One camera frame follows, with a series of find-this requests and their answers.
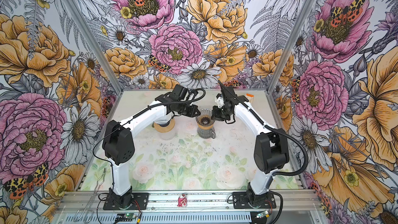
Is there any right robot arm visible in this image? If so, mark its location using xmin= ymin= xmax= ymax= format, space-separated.
xmin=211 ymin=82 xmax=289 ymax=208

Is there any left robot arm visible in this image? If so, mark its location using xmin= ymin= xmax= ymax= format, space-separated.
xmin=102 ymin=90 xmax=205 ymax=209

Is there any aluminium front rail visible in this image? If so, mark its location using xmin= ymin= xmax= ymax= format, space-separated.
xmin=52 ymin=189 xmax=327 ymax=224

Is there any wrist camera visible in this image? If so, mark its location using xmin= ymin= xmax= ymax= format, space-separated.
xmin=169 ymin=85 xmax=189 ymax=101
xmin=216 ymin=96 xmax=224 ymax=108

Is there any pink small figurine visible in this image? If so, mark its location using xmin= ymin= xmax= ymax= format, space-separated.
xmin=177 ymin=194 xmax=187 ymax=207

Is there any aluminium corner post right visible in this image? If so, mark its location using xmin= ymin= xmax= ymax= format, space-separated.
xmin=266 ymin=0 xmax=317 ymax=94

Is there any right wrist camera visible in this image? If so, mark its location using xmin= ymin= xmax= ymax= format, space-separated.
xmin=216 ymin=96 xmax=224 ymax=108

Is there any clear glass carafe wooden handle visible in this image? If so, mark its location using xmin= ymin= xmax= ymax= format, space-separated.
xmin=158 ymin=129 xmax=177 ymax=140

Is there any aluminium corner post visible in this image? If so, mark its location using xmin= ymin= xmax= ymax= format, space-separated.
xmin=266 ymin=0 xmax=317 ymax=94
xmin=62 ymin=0 xmax=123 ymax=95

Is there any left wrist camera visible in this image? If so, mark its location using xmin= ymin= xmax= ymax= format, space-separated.
xmin=169 ymin=85 xmax=189 ymax=101

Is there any white paper coffee filter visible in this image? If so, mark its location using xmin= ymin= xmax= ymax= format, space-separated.
xmin=154 ymin=116 xmax=172 ymax=127

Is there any orange coffee filter pack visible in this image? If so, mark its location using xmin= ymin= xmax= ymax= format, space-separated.
xmin=245 ymin=93 xmax=254 ymax=101

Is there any aluminium corner post left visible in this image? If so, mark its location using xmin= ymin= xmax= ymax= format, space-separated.
xmin=62 ymin=0 xmax=123 ymax=95

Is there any wooden dripper ring stand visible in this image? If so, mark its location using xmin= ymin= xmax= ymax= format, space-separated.
xmin=153 ymin=119 xmax=175 ymax=133

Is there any grey ribbed glass dripper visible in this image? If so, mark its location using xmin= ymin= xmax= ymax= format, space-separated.
xmin=195 ymin=108 xmax=215 ymax=129

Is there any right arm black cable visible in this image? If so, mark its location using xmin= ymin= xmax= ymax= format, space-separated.
xmin=217 ymin=80 xmax=309 ymax=224

